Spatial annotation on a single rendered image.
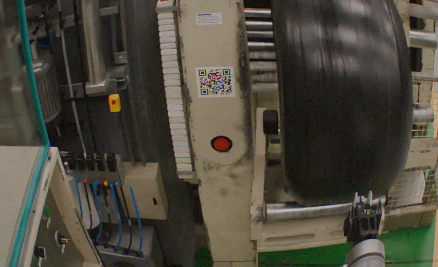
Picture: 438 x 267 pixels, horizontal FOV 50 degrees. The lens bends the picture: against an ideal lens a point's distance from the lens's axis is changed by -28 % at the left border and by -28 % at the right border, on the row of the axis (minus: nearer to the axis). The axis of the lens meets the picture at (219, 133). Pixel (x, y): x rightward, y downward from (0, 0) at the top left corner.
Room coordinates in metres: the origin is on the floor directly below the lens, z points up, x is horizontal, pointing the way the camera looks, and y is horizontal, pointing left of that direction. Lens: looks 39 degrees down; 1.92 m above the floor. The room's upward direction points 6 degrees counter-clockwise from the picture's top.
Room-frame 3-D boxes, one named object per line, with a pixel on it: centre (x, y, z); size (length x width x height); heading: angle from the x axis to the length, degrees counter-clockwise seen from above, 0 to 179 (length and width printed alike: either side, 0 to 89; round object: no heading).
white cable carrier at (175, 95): (1.09, 0.08, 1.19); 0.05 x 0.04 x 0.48; 172
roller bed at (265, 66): (1.50, -0.10, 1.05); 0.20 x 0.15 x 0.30; 82
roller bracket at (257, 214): (1.12, -0.09, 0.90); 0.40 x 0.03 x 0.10; 172
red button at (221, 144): (1.05, 0.00, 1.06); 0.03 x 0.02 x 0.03; 82
